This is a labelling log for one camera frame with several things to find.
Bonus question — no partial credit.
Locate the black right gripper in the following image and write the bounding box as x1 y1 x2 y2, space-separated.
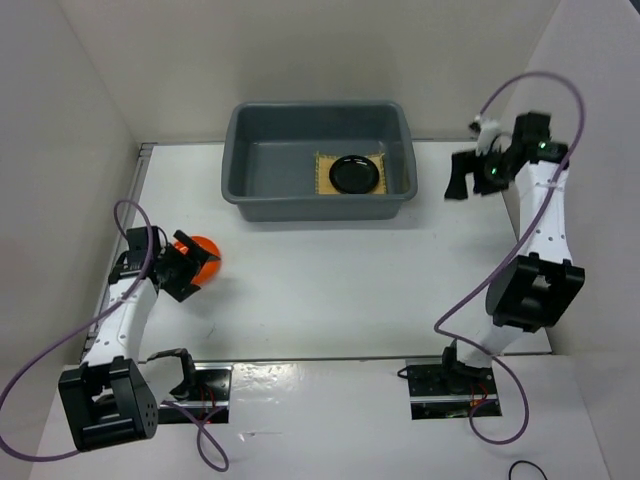
443 144 512 201

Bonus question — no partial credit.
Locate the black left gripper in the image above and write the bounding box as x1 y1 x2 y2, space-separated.
155 230 219 302

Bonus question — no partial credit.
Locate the orange plastic bowl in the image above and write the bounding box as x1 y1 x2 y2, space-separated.
192 235 222 287

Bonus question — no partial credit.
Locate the black round dish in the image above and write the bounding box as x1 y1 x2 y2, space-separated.
328 155 380 194

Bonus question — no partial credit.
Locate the yellow woven bamboo mat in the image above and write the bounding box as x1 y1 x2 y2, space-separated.
315 152 387 195

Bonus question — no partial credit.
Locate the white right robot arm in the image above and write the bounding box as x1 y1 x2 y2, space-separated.
438 112 585 393

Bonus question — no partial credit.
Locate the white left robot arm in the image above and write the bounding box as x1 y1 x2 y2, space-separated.
58 226 222 452

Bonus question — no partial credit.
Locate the grey plastic bin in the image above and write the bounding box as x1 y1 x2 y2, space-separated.
221 100 418 222

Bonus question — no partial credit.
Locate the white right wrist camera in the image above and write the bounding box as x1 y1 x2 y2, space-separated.
469 115 502 156

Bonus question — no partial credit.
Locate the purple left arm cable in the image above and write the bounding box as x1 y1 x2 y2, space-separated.
0 199 231 472

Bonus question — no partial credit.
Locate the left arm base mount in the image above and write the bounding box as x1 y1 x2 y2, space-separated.
138 358 232 424

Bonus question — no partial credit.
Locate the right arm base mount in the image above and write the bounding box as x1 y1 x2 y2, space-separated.
396 361 502 420

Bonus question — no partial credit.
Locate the black cable loop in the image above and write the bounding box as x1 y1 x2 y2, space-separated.
509 460 549 480

